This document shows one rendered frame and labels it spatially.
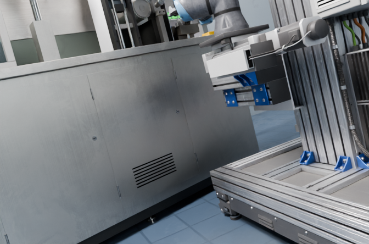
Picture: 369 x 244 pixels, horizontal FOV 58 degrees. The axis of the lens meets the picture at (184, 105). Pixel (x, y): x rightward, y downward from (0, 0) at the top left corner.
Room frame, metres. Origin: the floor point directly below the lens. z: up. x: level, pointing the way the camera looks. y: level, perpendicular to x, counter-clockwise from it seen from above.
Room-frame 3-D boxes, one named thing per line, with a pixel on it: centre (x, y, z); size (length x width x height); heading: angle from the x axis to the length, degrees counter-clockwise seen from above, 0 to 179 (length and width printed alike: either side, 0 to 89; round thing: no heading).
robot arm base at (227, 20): (1.46, -0.27, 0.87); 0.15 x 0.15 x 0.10
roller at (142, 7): (2.23, 0.18, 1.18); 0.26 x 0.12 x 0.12; 36
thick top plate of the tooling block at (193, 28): (2.43, -0.04, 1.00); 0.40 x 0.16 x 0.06; 36
